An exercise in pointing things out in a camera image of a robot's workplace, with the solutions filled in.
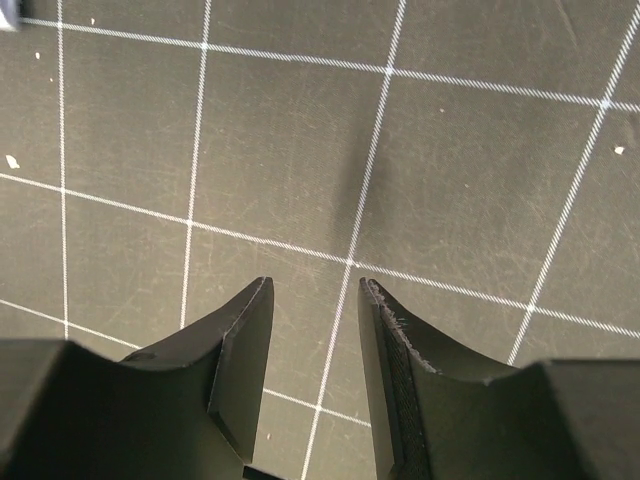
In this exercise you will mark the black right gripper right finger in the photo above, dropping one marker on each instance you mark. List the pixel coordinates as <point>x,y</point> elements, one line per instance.
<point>440,410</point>

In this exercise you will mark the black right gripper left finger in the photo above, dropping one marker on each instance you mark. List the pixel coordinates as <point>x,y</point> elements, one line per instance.
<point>185,407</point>

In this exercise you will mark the light blue bear towel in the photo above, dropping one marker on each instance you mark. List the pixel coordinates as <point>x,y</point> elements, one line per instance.
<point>9,15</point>

